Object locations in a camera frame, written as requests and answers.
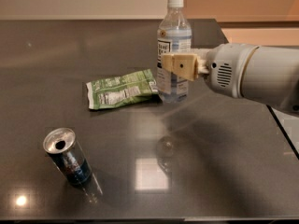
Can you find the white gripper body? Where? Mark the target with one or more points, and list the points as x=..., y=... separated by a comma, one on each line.
x=224, y=69

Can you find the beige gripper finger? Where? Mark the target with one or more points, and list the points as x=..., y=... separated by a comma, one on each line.
x=181, y=64

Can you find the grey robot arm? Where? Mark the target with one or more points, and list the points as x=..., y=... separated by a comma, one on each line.
x=266, y=75

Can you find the green snack bag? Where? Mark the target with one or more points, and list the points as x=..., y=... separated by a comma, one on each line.
x=114, y=92

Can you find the grey side table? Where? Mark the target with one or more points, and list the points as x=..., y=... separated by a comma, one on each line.
x=289, y=125

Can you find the dark blue drink can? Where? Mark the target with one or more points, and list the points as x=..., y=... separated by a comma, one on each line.
x=62, y=146

